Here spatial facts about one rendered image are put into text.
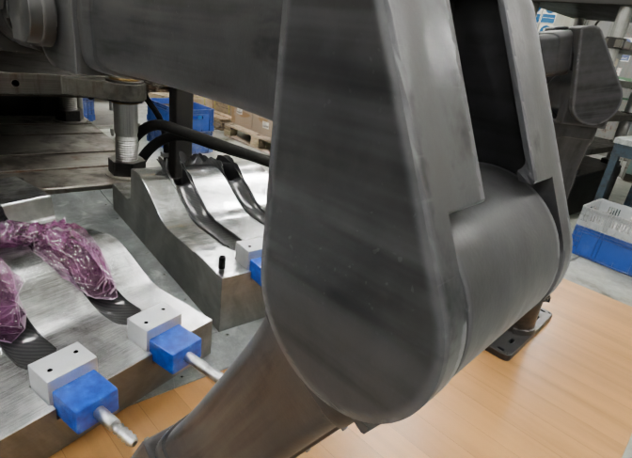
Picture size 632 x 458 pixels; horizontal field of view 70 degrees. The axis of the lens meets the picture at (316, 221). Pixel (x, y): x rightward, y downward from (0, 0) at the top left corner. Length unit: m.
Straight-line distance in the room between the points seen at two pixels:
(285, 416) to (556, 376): 0.62
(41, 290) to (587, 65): 0.73
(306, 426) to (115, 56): 0.20
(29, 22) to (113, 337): 0.39
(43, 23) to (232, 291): 0.44
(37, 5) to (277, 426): 0.25
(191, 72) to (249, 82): 0.04
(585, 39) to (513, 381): 0.46
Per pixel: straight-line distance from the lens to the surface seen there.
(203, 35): 0.19
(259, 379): 0.21
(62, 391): 0.52
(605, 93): 0.70
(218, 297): 0.66
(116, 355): 0.57
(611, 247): 3.68
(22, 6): 0.31
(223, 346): 0.66
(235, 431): 0.24
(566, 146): 0.72
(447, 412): 0.64
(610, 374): 0.85
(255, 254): 0.65
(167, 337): 0.56
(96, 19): 0.27
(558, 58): 0.68
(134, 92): 1.27
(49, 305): 0.64
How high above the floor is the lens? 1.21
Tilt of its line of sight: 22 degrees down
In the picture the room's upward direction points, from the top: 8 degrees clockwise
